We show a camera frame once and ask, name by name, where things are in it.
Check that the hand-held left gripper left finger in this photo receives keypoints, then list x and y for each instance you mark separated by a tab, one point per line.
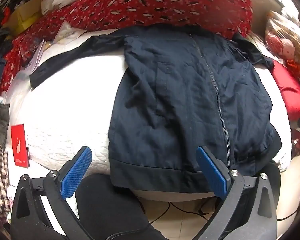
76	171

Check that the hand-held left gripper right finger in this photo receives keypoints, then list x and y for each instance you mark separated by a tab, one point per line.
212	172

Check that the navy zip jacket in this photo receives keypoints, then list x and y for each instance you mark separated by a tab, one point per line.
180	100

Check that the red satin cushion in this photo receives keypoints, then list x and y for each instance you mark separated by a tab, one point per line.
290	92

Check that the person's leg in black pants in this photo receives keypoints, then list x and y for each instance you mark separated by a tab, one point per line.
110	205

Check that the white quilted bed cover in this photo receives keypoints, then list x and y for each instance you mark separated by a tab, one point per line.
72	110

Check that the red booklet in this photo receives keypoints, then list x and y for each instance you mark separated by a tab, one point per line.
20	145

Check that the doll with blonde hair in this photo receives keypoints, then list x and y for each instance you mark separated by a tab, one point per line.
286	47

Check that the white paper leaflets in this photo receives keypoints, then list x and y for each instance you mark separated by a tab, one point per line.
37	55

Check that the cardboard box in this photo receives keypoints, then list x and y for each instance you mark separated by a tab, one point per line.
22	15

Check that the red printed blanket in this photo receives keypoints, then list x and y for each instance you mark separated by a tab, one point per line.
150	5

